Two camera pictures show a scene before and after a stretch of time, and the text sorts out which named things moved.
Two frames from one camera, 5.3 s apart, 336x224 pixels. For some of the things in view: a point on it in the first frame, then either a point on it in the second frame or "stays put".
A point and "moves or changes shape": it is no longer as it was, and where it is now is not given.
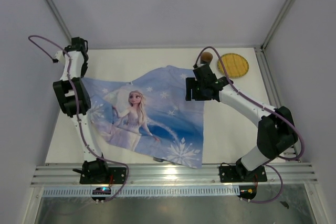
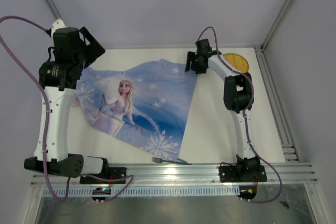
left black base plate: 104,176 stays put
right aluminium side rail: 292,152 stays put
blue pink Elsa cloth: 149,116 moves or changes shape
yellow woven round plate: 236,65 stays put
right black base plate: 234,174 stays put
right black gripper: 190,84 to 191,56
